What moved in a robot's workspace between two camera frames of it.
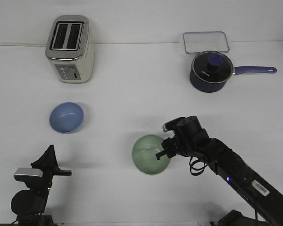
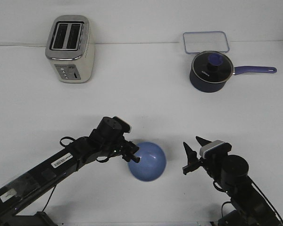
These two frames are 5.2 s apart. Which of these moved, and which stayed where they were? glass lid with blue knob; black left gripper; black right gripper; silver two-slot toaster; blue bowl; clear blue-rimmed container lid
Moved: black right gripper; blue bowl; black left gripper
Stayed: glass lid with blue knob; clear blue-rimmed container lid; silver two-slot toaster
